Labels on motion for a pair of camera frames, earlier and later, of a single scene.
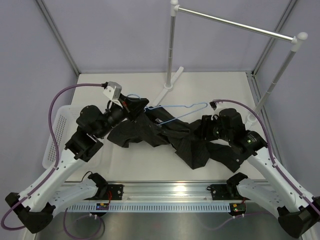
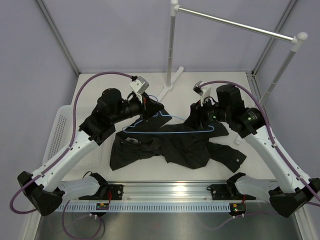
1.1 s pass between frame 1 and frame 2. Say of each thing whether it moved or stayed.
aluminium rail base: stayed
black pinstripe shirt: moved
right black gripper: moved
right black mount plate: stayed
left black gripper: moved
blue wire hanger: moved
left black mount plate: stayed
